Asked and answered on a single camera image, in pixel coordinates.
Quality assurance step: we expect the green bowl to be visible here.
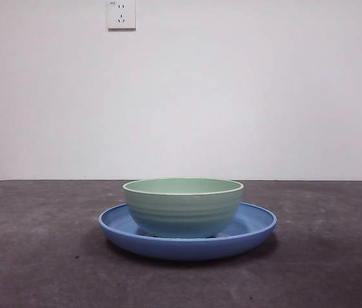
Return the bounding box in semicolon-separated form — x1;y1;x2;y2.
122;178;245;239

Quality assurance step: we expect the blue plate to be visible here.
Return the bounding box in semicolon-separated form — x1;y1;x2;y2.
98;201;279;261

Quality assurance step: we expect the white wall socket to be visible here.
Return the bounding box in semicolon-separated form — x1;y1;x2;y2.
107;0;137;32

